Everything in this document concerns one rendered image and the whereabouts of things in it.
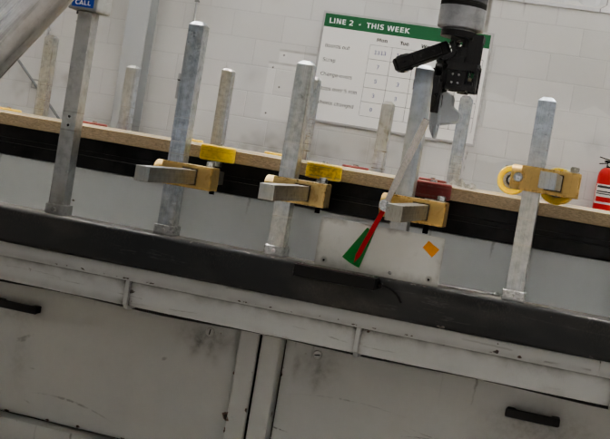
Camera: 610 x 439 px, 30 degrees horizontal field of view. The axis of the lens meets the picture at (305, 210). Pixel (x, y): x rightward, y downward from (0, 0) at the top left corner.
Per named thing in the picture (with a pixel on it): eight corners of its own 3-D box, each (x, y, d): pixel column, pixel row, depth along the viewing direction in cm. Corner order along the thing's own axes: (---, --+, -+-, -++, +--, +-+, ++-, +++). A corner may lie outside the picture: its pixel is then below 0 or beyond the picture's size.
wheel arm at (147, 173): (148, 187, 217) (152, 164, 217) (132, 183, 218) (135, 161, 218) (221, 189, 259) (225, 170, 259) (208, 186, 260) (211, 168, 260)
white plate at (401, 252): (437, 287, 228) (445, 238, 228) (313, 263, 235) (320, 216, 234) (437, 287, 229) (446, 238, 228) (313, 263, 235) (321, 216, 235)
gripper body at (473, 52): (472, 94, 217) (483, 32, 217) (427, 88, 220) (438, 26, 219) (477, 98, 225) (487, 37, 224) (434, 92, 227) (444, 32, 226)
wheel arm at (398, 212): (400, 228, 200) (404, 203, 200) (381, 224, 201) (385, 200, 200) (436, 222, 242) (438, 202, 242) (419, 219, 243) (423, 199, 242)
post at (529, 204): (515, 337, 226) (556, 98, 223) (496, 334, 226) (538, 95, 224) (516, 336, 229) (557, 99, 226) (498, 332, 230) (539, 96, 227)
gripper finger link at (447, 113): (455, 141, 219) (464, 93, 218) (425, 136, 220) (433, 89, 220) (457, 141, 222) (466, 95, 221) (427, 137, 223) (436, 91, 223)
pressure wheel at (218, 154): (235, 198, 256) (243, 148, 256) (203, 194, 252) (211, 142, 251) (218, 193, 263) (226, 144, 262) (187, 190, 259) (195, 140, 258)
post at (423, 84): (394, 299, 232) (434, 65, 229) (378, 296, 233) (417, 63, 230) (397, 297, 235) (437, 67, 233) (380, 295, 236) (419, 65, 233)
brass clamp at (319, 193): (321, 209, 234) (326, 184, 234) (260, 197, 237) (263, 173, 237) (329, 208, 240) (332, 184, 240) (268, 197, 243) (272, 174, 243)
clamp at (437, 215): (442, 228, 228) (447, 202, 228) (377, 216, 232) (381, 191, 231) (446, 227, 234) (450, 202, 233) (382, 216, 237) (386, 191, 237)
